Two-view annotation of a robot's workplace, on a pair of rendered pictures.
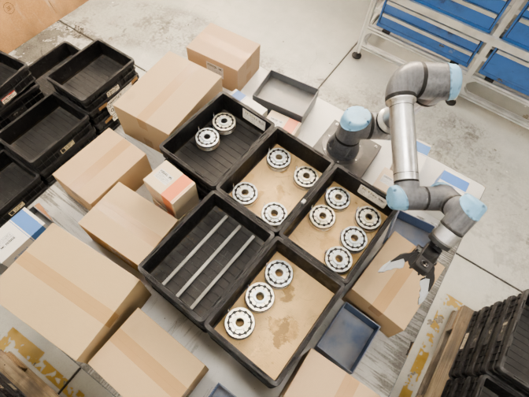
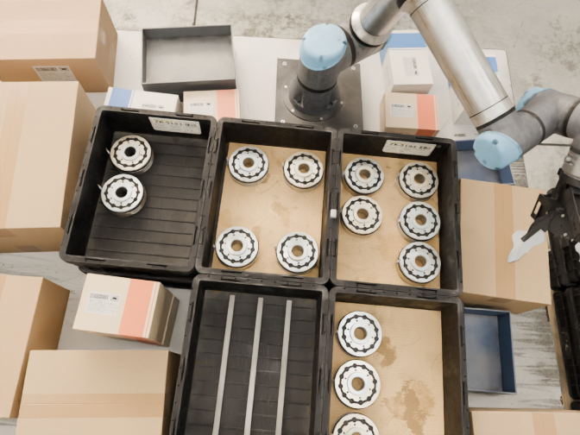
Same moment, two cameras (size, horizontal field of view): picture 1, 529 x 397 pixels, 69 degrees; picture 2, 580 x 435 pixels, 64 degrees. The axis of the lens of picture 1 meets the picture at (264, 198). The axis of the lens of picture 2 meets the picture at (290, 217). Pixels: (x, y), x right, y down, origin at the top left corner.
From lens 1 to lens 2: 0.53 m
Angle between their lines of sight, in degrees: 16
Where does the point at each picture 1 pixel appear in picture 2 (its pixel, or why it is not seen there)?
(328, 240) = (387, 242)
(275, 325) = (398, 406)
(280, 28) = not seen: outside the picture
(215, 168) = (166, 234)
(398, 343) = (532, 313)
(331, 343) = not seen: hidden behind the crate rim
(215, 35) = (18, 16)
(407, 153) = (482, 75)
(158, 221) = (140, 372)
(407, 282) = not seen: hidden behind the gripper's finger
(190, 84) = (36, 122)
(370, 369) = (522, 368)
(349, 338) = (477, 346)
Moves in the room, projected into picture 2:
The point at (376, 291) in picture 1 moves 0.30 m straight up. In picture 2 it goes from (490, 274) to (564, 237)
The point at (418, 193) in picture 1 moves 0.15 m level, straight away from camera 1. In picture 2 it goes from (526, 127) to (526, 59)
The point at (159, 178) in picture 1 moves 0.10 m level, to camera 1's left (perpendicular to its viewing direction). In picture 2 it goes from (97, 310) to (51, 331)
